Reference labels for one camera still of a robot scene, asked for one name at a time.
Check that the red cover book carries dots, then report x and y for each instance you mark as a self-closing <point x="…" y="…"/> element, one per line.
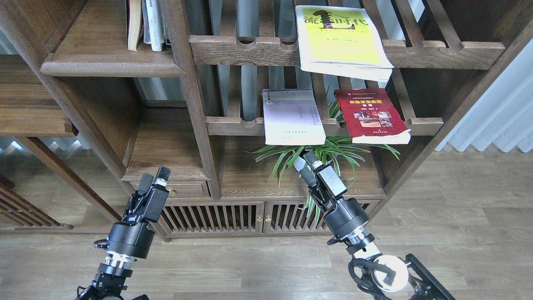
<point x="371" y="117"/>

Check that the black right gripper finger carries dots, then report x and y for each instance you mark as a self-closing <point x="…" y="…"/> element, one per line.
<point x="312" y="160"/>
<point x="308" y="176"/>

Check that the green spider plant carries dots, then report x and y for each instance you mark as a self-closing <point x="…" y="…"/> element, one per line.
<point x="334" y="148"/>

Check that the dark wooden bookshelf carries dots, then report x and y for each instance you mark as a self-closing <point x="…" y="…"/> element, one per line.
<point x="196" y="108"/>

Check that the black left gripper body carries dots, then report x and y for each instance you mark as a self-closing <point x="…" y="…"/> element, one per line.
<point x="131" y="235"/>

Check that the yellow cover book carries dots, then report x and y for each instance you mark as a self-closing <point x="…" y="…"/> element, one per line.
<point x="340" y="41"/>

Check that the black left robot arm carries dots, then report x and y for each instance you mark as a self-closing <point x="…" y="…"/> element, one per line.
<point x="111" y="275"/>

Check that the white plant pot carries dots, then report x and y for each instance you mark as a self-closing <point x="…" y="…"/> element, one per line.
<point x="299" y="163"/>

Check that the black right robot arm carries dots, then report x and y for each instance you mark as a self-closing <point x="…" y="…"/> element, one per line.
<point x="373" y="272"/>

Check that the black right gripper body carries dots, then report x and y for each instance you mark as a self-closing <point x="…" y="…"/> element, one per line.
<point x="345" y="218"/>

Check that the pale purple book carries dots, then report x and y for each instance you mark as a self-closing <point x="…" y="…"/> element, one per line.
<point x="292" y="118"/>

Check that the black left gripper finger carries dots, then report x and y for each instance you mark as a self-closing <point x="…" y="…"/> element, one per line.
<point x="162" y="176"/>
<point x="145" y="183"/>

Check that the white curtain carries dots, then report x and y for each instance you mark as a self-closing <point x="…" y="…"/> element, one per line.
<point x="503" y="117"/>

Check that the wooden side shelf unit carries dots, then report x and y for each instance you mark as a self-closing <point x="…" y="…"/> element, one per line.
<point x="51" y="180"/>

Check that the tan spine upright book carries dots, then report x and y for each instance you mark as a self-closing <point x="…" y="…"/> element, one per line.
<point x="134" y="24"/>

